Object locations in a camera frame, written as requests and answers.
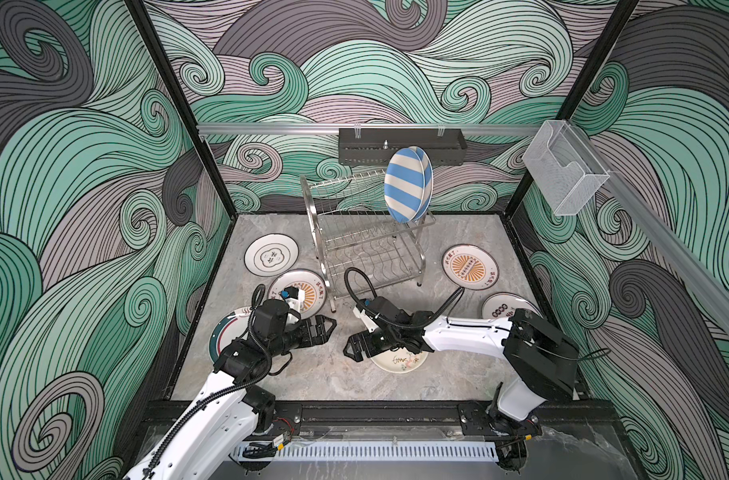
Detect steel wire dish rack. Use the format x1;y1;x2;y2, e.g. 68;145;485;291
300;167;435;311

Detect aluminium wall rail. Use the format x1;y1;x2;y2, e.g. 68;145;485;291
196;122;540;137
571;126;729;336

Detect aluminium wall rail right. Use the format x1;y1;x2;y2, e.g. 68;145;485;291
571;126;729;336

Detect black wall-mounted tray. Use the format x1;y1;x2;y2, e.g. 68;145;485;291
338;129;468;167

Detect white plate green red rim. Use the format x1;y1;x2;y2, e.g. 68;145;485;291
208;306;252;362

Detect left white plate orange sunburst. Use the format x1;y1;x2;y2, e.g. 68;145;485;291
268;269;326;319

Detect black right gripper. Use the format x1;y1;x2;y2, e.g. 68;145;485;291
337;327;401;363

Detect cream plate floral pattern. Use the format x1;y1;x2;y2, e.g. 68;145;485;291
371;348;429;374

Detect white slotted cable duct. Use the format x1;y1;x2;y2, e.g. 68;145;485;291
230;441;499;463

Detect right white plate orange sunburst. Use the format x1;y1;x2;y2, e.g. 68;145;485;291
441;244;500;290

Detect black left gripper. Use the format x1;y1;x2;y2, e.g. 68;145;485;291
268;314;336;359

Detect white plate red characters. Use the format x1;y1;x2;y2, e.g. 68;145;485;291
481;292;541;318

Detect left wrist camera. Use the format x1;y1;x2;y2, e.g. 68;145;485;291
254;286;306;338

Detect clear plastic wall bin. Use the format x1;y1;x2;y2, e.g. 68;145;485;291
522;120;609;217

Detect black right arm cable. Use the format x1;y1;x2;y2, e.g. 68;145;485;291
342;266;466;331

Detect white plate orange sunburst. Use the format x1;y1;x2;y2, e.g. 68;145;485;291
441;244;500;290
268;269;326;319

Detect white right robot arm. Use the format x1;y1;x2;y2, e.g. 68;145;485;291
344;296;578;439

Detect blue white striped plate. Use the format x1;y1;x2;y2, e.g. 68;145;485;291
384;146;424;224
413;147;433;221

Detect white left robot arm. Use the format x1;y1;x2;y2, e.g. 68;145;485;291
126;315;338;479

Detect aluminium wall rail back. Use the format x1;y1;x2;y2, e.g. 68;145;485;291
196;122;540;137

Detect white plate green flower outline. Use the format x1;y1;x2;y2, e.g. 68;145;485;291
244;233;300;277

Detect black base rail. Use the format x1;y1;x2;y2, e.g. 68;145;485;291
260;400;618;437

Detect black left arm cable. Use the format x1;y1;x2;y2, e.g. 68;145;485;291
141;284;282;480

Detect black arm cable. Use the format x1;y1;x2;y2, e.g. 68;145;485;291
342;266;466;331
141;284;282;480

